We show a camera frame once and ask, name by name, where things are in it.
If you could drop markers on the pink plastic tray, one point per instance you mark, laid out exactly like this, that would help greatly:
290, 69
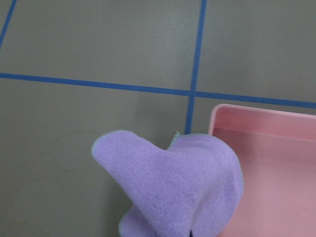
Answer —
277, 154

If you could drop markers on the purple microfibre cloth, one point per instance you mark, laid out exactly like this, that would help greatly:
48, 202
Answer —
191, 189

